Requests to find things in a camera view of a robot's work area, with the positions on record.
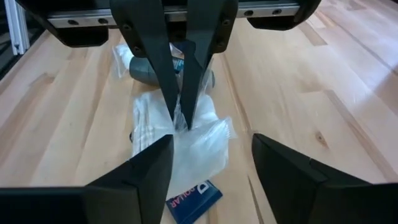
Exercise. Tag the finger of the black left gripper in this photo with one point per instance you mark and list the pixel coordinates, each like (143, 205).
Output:
(208, 28)
(146, 31)

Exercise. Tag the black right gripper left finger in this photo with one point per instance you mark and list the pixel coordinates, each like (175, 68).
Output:
(109, 202)

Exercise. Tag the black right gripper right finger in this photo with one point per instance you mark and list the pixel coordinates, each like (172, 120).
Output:
(311, 199)

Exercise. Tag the grey travel tube bottle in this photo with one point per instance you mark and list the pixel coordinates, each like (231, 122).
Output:
(141, 70)

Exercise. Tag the small black rectangular device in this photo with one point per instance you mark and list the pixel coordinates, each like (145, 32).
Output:
(192, 202)

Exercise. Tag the clear bag of cotton swabs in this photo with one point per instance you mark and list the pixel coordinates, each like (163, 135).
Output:
(199, 149)

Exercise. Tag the grey metal stand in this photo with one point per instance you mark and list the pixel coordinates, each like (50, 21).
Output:
(17, 28)

